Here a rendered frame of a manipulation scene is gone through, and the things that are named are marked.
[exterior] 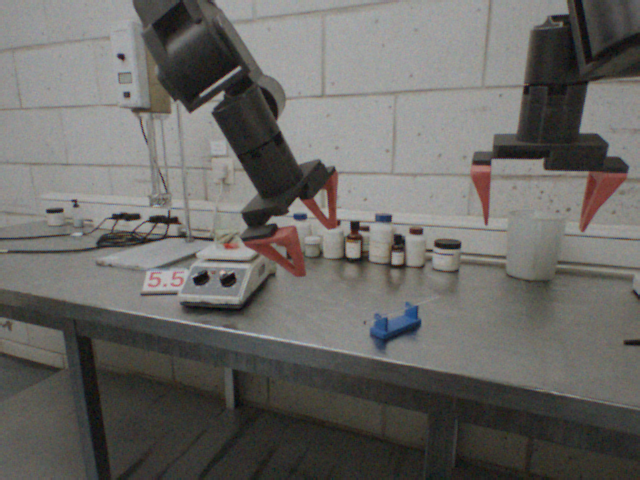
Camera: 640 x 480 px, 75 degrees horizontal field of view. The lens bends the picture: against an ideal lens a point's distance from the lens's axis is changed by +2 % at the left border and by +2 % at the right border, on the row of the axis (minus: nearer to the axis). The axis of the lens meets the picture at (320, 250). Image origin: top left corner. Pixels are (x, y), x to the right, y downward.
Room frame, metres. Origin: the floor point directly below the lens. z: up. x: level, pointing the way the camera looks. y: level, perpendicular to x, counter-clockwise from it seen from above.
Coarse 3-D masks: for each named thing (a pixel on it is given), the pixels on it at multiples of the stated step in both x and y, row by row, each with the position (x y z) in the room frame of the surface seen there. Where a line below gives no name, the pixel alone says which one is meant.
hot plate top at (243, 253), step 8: (208, 248) 0.89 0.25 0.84; (240, 248) 0.89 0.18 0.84; (248, 248) 0.89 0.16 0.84; (200, 256) 0.84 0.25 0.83; (208, 256) 0.83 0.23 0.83; (216, 256) 0.83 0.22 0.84; (224, 256) 0.83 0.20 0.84; (232, 256) 0.83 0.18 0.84; (240, 256) 0.82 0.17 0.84; (248, 256) 0.82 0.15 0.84
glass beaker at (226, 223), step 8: (216, 216) 0.87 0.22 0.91; (224, 216) 0.87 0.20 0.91; (232, 216) 0.88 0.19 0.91; (240, 216) 0.90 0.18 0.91; (216, 224) 0.87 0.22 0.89; (224, 224) 0.87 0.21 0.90; (232, 224) 0.87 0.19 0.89; (240, 224) 0.90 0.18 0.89; (216, 232) 0.87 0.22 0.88; (224, 232) 0.87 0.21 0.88; (232, 232) 0.87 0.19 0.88; (240, 232) 0.89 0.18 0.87; (216, 240) 0.88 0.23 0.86; (224, 240) 0.87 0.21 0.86; (232, 240) 0.87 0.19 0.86; (240, 240) 0.89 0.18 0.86; (216, 248) 0.88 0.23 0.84; (224, 248) 0.87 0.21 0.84; (232, 248) 0.87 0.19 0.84
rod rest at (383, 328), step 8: (408, 304) 0.69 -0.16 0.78; (376, 312) 0.65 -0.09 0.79; (408, 312) 0.69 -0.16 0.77; (416, 312) 0.68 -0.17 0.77; (384, 320) 0.63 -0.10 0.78; (392, 320) 0.68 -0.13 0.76; (400, 320) 0.68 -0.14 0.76; (408, 320) 0.68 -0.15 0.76; (416, 320) 0.68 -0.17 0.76; (376, 328) 0.64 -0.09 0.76; (384, 328) 0.63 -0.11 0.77; (392, 328) 0.64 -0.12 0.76; (400, 328) 0.65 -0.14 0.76; (408, 328) 0.66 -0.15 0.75; (384, 336) 0.62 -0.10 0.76
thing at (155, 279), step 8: (152, 272) 0.88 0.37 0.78; (160, 272) 0.88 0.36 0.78; (168, 272) 0.89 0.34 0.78; (176, 272) 0.89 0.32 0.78; (184, 272) 0.89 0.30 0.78; (152, 280) 0.87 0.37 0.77; (160, 280) 0.87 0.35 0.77; (168, 280) 0.87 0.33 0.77; (176, 280) 0.87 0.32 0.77; (184, 280) 0.87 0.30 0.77; (144, 288) 0.85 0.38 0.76
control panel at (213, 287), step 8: (192, 272) 0.81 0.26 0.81; (208, 272) 0.81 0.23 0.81; (216, 272) 0.80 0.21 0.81; (224, 272) 0.80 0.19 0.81; (240, 272) 0.80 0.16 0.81; (216, 280) 0.79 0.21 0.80; (240, 280) 0.78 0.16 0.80; (184, 288) 0.77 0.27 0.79; (192, 288) 0.77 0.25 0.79; (200, 288) 0.77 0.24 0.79; (208, 288) 0.77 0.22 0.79; (216, 288) 0.77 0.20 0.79; (224, 288) 0.77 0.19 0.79; (232, 288) 0.76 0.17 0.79; (240, 288) 0.76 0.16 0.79
